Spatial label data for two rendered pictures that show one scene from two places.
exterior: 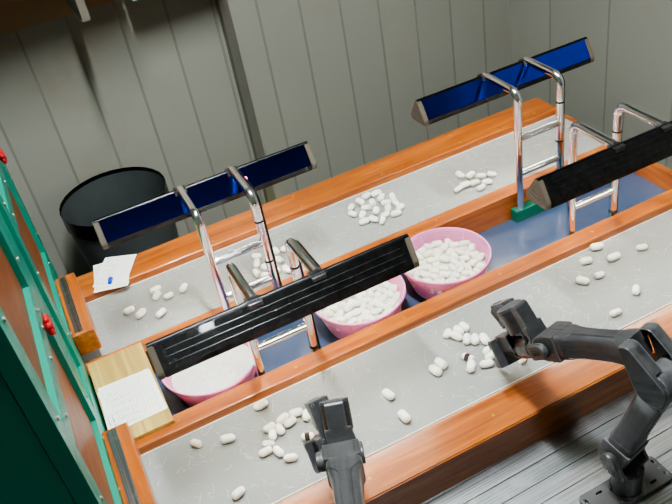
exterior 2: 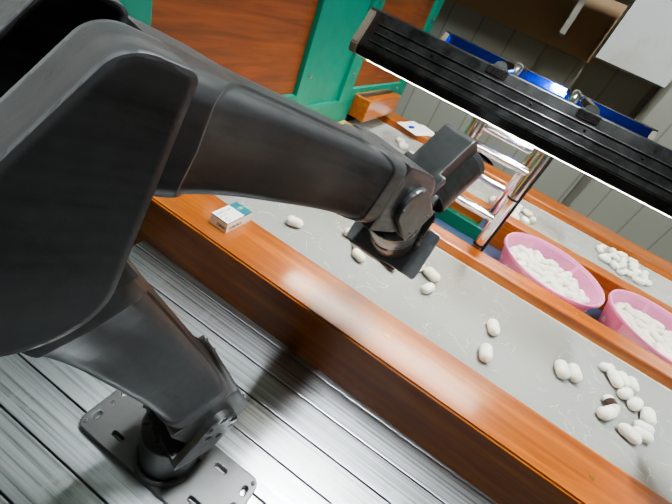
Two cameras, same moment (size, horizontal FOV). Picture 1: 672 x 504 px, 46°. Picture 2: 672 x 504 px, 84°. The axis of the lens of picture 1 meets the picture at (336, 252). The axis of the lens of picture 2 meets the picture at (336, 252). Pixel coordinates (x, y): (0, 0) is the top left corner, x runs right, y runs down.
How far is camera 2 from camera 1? 120 cm
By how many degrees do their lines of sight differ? 27
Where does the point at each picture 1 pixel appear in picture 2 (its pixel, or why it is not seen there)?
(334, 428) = (422, 159)
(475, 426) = (555, 455)
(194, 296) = not seen: hidden behind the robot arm
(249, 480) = (313, 230)
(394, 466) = (421, 360)
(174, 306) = not seen: hidden behind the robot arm
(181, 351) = (390, 40)
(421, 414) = (503, 374)
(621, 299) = not seen: outside the picture
